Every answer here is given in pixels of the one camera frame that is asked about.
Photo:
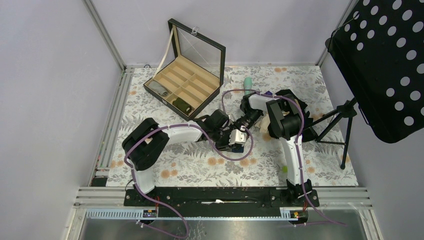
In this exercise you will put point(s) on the floral patterned table mat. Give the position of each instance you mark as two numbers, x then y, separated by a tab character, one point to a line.
197	164

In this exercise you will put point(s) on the black perforated panel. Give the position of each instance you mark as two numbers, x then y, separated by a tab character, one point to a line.
379	50

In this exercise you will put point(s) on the tan beige cloth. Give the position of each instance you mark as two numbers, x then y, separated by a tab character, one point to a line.
291	107

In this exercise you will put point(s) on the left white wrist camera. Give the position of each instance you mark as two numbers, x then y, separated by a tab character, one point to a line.
237	137

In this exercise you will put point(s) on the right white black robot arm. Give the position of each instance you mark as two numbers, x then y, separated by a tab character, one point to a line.
286	123

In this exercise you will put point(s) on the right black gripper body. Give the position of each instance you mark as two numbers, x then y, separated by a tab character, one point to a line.
248	120

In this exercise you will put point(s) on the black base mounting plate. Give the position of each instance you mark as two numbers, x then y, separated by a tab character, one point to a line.
220	202

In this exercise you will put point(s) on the black wooden compartment box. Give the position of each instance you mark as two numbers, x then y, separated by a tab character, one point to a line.
196	72

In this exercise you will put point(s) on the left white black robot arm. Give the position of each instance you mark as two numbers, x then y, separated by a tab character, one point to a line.
145	144

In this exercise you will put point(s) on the grey rolled item in box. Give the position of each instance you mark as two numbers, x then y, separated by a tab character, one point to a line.
159	89

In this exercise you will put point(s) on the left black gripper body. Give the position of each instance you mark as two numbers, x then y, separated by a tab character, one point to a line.
221	138

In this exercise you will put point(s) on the navy blue white-trimmed underwear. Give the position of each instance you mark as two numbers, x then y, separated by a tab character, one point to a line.
237	149

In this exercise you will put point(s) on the dark rolled item in box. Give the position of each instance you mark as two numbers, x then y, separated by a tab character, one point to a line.
182	106

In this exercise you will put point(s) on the black cloth pile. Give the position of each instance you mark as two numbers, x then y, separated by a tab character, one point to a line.
308	134

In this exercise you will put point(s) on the mint green rolled cloth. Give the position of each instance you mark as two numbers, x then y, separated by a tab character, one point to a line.
247	85

